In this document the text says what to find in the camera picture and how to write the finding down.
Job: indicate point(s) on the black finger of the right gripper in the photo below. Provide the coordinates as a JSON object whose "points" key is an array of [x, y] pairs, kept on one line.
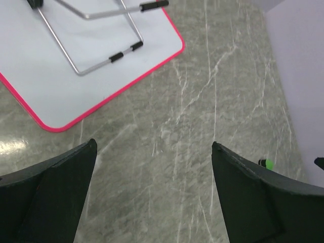
{"points": [[319, 161]]}

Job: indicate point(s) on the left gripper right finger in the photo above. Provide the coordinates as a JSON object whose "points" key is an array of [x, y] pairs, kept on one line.
{"points": [[260, 205]]}

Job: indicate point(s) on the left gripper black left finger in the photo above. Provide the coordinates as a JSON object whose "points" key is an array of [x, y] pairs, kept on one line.
{"points": [[44, 202]]}

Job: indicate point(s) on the green whiteboard eraser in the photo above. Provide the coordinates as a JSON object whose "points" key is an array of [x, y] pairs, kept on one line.
{"points": [[266, 163]]}

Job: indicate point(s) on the pink-framed whiteboard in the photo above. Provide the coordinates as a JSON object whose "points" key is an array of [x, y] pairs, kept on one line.
{"points": [[61, 67]]}

